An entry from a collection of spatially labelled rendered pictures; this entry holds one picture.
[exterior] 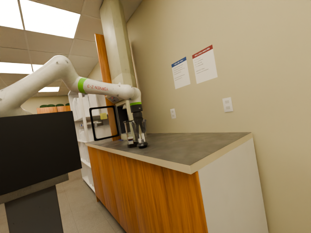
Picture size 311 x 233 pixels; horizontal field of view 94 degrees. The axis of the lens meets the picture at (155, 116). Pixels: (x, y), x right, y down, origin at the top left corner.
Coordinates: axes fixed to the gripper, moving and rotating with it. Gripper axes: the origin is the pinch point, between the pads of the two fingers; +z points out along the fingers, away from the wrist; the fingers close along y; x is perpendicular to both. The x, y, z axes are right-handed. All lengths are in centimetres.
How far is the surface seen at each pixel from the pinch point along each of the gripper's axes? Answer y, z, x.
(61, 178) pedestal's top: 55, 9, 4
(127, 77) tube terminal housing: -23, -63, -48
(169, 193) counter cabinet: 9.6, 28.0, 35.7
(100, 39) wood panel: -14, -125, -85
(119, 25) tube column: -24, -124, -48
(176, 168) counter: 13, 10, 48
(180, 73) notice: -60, -55, -1
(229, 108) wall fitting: -60, -11, 42
